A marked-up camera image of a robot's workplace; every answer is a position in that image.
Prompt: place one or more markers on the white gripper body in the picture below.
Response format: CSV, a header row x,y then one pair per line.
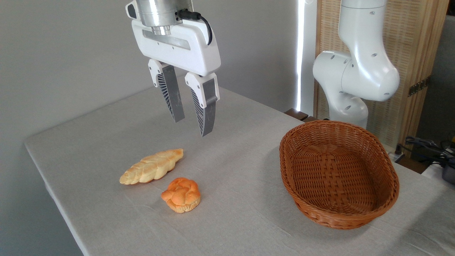
x,y
185,49

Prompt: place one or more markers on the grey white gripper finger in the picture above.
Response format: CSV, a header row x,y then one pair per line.
x,y
171,96
208,110

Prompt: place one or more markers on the round orange knotted bread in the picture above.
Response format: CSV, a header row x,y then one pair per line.
x,y
181,195

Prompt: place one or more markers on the long braided pale bread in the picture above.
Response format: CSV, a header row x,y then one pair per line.
x,y
153,166

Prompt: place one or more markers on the brown oval wicker basket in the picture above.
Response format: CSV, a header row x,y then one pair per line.
x,y
337,177

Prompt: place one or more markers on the grey tablecloth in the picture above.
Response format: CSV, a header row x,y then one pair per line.
x,y
231,177

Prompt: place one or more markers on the dark brown wooden furniture piece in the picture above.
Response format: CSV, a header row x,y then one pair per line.
x,y
298,114

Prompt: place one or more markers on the dark metal screen hinge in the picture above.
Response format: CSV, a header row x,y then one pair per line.
x,y
418,87

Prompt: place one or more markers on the wooden bamboo folding screen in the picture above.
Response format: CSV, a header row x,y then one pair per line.
x,y
412,35

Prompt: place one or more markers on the white vertical wall trim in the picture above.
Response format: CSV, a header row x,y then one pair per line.
x,y
306,53

